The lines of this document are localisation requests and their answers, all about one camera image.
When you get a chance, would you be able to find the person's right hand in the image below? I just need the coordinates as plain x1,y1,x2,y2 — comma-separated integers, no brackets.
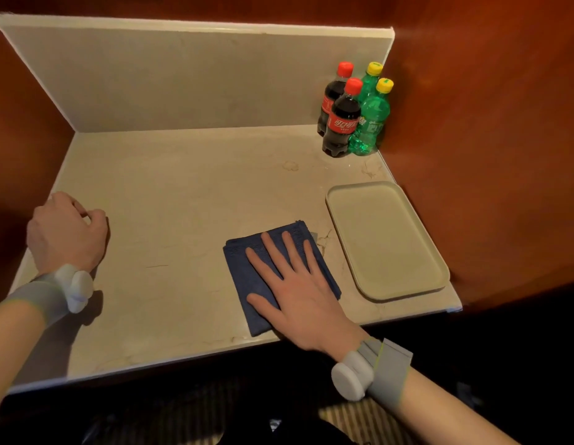
244,230,369,362

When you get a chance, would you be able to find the beige plastic tray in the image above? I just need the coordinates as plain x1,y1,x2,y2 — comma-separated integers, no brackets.
325,180,451,303

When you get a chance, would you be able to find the person's left hand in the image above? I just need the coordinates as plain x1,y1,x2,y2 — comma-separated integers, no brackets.
26,191,110,276

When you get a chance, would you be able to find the beige stone backsplash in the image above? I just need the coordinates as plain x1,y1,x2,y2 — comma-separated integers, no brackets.
0,12,396,134

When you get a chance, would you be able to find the grey right wrist tracker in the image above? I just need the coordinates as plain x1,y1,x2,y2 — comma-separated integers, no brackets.
331,337,414,411

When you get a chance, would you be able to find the grey wrist tracker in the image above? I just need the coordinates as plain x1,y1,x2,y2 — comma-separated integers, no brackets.
331,337,414,411
4,263,95,329

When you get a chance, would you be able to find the dark blue cloth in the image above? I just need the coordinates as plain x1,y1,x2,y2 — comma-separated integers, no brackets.
222,219,343,338

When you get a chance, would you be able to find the grey left wrist tracker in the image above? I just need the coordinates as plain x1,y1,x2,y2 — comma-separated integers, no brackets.
4,263,95,329

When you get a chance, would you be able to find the yellow-capped green soda bottle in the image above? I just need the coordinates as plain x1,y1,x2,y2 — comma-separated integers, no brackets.
348,77,395,157
359,61,384,100

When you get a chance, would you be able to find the red-capped cola bottle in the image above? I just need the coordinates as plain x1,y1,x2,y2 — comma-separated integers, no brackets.
317,61,354,137
322,77,364,159

